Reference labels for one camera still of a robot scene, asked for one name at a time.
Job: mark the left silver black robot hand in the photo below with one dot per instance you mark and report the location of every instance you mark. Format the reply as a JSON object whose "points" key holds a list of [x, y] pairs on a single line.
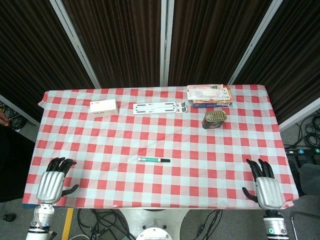
{"points": [[51, 185]]}

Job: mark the bystander in dark clothes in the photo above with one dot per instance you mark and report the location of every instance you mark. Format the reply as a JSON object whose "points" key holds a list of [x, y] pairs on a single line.
{"points": [[12, 162]]}

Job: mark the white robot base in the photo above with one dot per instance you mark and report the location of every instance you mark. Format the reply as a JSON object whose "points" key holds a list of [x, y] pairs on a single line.
{"points": [[152, 225]]}

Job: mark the dark grey seat cushion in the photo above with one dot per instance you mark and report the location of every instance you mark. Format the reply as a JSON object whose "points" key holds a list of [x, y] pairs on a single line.
{"points": [[311, 180]]}

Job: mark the gold rectangular tin can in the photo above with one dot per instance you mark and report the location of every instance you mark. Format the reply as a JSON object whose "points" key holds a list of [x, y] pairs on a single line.
{"points": [[215, 120]]}

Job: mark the white carton box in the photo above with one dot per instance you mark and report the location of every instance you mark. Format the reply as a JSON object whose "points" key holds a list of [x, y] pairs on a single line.
{"points": [[103, 107]]}

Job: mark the green marker pen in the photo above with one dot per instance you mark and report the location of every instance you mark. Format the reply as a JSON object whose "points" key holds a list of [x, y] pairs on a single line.
{"points": [[148, 159]]}

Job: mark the black marker cap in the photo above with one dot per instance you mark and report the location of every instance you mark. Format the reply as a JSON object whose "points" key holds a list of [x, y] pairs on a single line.
{"points": [[165, 160]]}

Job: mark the red white checkered tablecloth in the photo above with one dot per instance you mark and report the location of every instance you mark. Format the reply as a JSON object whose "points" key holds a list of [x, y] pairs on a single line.
{"points": [[150, 130]]}

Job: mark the black power strip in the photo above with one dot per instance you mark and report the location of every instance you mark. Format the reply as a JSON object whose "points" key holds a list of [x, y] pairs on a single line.
{"points": [[302, 151]]}

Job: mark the grey metal partition post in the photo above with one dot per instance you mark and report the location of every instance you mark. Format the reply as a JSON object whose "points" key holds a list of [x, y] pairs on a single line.
{"points": [[255, 42], [75, 42], [166, 37]]}

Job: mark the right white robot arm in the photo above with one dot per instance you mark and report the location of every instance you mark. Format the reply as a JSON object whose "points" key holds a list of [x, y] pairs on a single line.
{"points": [[275, 225]]}

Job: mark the metal tube chair frame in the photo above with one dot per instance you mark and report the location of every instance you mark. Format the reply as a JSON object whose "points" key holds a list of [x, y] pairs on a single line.
{"points": [[293, 225]]}

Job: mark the dark brown partition panel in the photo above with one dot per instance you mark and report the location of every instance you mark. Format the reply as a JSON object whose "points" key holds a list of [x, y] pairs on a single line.
{"points": [[212, 37], [30, 50], [120, 37], [295, 50]]}

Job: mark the yellow floor tape strip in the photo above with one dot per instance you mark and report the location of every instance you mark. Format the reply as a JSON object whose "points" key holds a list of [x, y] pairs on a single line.
{"points": [[67, 223]]}

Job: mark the white sticker sheet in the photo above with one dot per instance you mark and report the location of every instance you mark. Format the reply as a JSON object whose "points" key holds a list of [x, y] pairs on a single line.
{"points": [[155, 108]]}

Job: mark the black shoe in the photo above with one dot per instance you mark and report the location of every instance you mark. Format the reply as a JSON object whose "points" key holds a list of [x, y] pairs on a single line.
{"points": [[9, 217]]}

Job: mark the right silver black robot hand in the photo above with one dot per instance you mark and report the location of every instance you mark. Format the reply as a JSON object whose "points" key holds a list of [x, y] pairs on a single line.
{"points": [[268, 192]]}

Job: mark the stack of snack packets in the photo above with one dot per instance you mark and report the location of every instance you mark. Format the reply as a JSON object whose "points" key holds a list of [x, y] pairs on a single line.
{"points": [[227, 98]]}

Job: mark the clear plastic packet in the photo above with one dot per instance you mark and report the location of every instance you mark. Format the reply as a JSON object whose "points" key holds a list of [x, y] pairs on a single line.
{"points": [[203, 92]]}

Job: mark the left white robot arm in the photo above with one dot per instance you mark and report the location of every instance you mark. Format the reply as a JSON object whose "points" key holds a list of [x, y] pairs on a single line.
{"points": [[37, 225]]}

